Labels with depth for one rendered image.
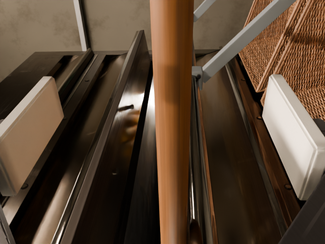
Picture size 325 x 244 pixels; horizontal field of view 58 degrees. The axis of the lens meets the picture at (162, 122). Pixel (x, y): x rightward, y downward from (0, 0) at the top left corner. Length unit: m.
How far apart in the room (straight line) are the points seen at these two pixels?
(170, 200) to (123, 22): 3.77
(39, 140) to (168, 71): 0.10
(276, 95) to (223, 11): 3.80
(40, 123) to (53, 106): 0.02
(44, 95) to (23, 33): 4.30
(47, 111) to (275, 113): 0.13
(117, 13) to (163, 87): 3.79
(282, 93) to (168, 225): 0.20
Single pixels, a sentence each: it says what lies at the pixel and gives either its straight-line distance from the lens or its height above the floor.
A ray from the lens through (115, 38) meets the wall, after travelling 4.09.
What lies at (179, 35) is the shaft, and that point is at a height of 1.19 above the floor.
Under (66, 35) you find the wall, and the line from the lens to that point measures 4.25.
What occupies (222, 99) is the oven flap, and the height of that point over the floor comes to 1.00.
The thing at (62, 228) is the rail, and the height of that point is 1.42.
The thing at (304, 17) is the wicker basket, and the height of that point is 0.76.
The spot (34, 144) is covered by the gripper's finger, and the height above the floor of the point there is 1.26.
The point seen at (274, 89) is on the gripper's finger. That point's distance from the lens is 0.17.
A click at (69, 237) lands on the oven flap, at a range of 0.63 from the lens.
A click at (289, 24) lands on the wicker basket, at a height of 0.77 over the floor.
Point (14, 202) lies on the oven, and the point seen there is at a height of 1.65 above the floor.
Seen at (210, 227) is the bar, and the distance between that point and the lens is 0.33.
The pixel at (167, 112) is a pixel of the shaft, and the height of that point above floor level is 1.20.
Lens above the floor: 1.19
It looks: 3 degrees up
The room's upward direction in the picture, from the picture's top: 90 degrees counter-clockwise
